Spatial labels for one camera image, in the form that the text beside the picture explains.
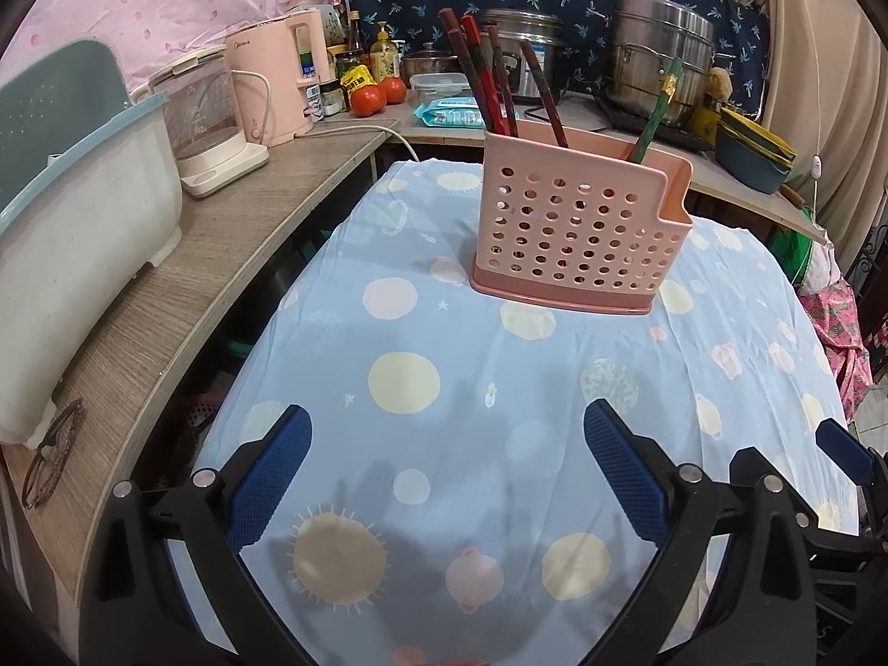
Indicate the yellow packet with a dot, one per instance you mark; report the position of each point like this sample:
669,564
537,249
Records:
355,78

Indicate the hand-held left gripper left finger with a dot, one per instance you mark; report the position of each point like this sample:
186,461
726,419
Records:
267,472

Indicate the steel rice cooker pot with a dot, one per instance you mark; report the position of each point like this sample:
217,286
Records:
548,48

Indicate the pink perforated utensil basket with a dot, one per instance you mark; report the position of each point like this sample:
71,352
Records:
569,236

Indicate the white-labelled jar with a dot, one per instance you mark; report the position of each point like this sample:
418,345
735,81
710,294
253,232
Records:
327,100

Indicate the dark maroon chopstick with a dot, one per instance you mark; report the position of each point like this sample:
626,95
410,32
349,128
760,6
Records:
503,69

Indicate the blue wet wipes packet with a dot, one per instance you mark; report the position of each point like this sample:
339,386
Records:
447,113

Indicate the yellow oil bottle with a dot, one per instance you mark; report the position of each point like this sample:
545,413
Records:
385,55

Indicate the blue dotted tablecloth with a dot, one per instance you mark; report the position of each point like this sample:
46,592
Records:
416,333

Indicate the beige curtain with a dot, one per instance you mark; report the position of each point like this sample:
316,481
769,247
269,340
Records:
818,48

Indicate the dark-framed eyeglasses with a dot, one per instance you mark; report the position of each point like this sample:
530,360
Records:
41,479

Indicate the large steel steamer pot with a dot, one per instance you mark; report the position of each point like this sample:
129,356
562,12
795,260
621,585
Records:
652,35

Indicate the pink floral cloth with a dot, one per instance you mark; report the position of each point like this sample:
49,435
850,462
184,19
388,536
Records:
832,333

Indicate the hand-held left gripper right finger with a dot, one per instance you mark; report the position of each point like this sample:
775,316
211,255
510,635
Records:
624,472

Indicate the dark sauce bottle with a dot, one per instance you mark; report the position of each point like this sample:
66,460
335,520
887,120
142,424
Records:
354,35

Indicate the green chopstick gold band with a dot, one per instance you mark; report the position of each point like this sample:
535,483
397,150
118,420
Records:
655,114

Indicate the green basin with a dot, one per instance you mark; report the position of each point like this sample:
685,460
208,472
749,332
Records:
791,253

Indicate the bright red chopstick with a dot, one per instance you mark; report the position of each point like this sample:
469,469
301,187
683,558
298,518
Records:
484,62

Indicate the white glass kettle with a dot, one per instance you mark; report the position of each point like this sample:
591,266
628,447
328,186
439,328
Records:
201,118

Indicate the black induction cooker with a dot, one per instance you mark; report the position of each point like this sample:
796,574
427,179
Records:
683,135

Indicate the maroon wavy chopstick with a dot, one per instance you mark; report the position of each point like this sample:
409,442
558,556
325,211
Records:
542,94

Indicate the teal perforated plastic lid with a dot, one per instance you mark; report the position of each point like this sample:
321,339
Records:
55,97

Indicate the yellow sponge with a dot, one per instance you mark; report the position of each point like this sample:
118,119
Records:
720,83

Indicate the clear lidded food container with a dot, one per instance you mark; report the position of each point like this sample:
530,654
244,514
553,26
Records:
437,87

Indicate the wooden rolling pin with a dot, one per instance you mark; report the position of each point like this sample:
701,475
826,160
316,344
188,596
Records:
794,196

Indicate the black iron railing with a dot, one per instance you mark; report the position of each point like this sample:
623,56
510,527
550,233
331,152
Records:
871,277

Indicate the grey wood-grain counter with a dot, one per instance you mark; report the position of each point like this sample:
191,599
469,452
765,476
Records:
229,236

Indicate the small steel pot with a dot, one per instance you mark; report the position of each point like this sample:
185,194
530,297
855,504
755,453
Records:
427,59

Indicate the white tub blue rim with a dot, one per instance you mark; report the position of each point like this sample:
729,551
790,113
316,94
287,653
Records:
83,236

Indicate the blue bowl yellow rim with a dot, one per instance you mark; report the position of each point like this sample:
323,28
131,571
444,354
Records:
753,173
756,135

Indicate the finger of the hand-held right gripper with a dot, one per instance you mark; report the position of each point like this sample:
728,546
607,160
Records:
843,451
753,461

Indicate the pink electric kettle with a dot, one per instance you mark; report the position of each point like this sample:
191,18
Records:
277,76

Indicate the red tomato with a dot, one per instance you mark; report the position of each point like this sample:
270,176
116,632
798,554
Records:
368,100
393,90

